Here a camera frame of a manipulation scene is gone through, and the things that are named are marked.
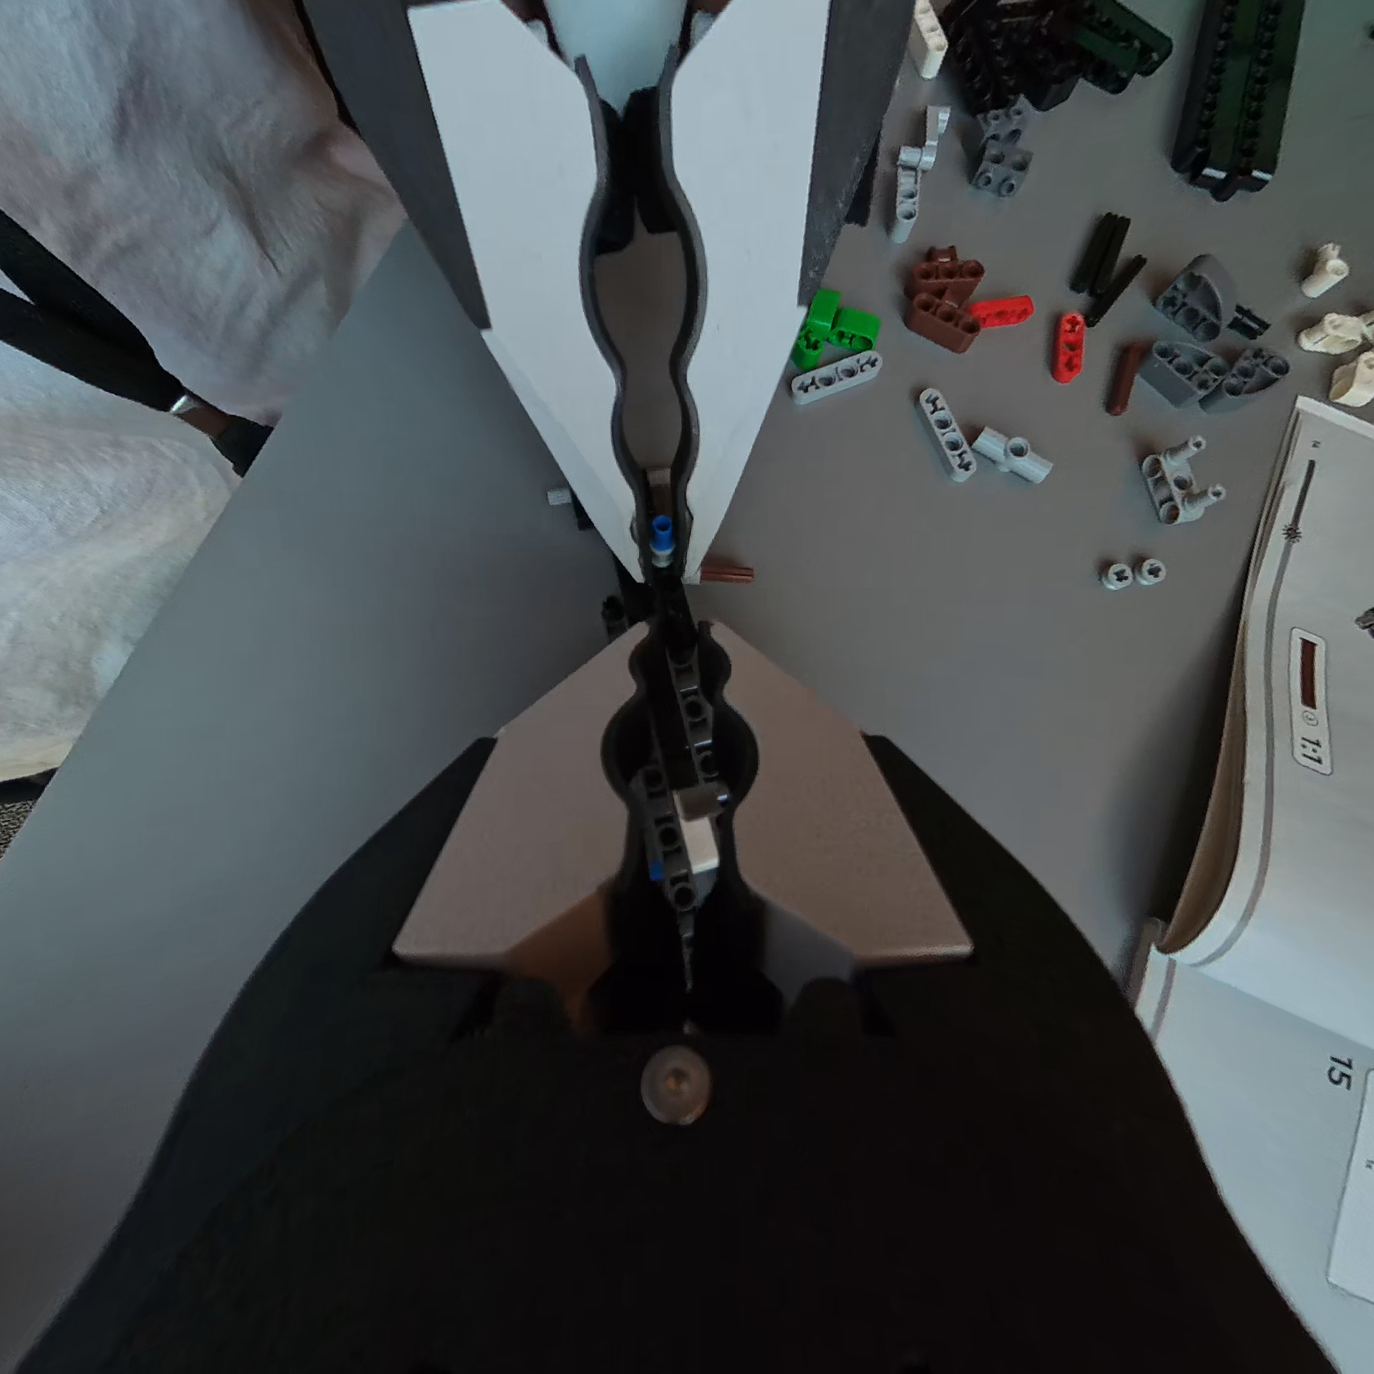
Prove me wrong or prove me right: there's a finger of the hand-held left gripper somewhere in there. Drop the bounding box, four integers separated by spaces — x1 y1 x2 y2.
306 0 646 588
663 0 935 588

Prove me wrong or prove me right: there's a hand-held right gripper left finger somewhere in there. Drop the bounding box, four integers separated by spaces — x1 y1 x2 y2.
391 620 661 964

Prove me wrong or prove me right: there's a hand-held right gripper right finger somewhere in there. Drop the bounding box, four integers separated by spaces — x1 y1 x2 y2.
699 620 975 985

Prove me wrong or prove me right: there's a dark grey lego beam assembly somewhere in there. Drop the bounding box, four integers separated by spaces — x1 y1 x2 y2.
600 464 737 916

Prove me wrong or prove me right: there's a light grey lego beam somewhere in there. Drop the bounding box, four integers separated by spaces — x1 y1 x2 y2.
790 352 883 405
916 388 978 483

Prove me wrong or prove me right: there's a brown lego angled beam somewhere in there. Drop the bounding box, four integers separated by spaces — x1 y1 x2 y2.
906 246 984 308
904 295 980 354

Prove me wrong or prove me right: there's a dark grey lego connector block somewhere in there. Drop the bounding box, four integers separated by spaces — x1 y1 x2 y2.
971 101 1035 202

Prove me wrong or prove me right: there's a pile of black lego beams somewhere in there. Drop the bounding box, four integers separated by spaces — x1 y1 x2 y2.
939 0 1174 116

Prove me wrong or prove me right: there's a black lego axle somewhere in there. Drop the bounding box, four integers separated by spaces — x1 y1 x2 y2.
1083 253 1148 327
1070 213 1130 297

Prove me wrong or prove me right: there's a light grey lego axle connector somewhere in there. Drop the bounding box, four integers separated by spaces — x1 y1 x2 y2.
973 426 1056 485

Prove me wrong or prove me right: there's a dark grey curved lego piece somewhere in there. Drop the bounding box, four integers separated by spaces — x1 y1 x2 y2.
1199 344 1294 417
1153 255 1243 344
1138 341 1231 411

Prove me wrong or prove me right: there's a lego instruction booklet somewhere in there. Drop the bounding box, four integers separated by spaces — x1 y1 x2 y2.
1134 394 1374 1325

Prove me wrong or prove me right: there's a person's white shirt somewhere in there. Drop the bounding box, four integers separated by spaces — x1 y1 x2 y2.
0 0 414 785

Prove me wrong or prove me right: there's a black strap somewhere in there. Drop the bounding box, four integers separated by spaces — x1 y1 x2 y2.
0 209 275 475

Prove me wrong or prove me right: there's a black and green lego frame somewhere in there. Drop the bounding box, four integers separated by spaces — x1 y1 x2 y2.
1168 0 1307 204

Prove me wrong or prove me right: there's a light grey lego bracket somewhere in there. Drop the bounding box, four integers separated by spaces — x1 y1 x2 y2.
1140 436 1227 527

